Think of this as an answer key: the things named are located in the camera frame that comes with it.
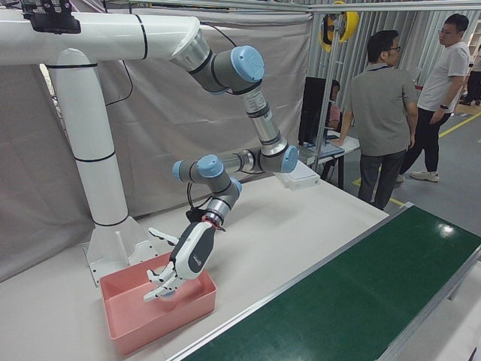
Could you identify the black camera on beam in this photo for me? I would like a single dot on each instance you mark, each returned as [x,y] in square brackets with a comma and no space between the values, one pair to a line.
[50,19]

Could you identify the grey pleated curtain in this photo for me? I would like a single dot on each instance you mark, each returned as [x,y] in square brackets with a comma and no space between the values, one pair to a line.
[349,71]

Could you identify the black desk monitor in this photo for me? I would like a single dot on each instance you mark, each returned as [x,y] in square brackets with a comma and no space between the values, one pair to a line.
[312,105]

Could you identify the grey fabric curtain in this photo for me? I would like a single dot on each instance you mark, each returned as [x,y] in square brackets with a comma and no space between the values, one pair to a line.
[169,124]

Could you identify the robot hand black white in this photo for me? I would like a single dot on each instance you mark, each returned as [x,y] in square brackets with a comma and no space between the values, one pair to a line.
[195,248]

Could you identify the white desk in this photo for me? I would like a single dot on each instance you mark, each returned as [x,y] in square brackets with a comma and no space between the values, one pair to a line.
[349,144]

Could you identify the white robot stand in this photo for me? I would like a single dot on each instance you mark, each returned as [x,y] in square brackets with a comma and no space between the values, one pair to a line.
[94,131]

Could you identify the green belt conveyor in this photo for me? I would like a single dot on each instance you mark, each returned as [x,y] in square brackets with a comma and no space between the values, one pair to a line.
[338,301]

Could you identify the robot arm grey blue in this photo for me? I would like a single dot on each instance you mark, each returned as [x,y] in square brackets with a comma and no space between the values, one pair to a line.
[240,67]

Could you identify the man in white shirt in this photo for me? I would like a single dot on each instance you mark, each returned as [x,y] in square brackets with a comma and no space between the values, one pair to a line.
[439,82]

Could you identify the seated person pink shirt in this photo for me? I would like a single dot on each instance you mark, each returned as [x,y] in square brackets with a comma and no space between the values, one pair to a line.
[333,113]

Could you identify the white flat box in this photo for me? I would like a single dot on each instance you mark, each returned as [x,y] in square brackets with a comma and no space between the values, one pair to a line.
[300,178]

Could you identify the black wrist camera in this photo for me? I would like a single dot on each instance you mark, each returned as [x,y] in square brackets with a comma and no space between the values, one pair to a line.
[194,214]

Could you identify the pink plastic basket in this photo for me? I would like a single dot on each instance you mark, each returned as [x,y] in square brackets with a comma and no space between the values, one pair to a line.
[127,316]

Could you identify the man in grey shirt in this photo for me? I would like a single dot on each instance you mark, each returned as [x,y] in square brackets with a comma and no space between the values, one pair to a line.
[379,113]

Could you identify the white paper cup blue stripes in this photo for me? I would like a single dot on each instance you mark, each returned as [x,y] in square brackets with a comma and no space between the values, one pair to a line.
[171,296]

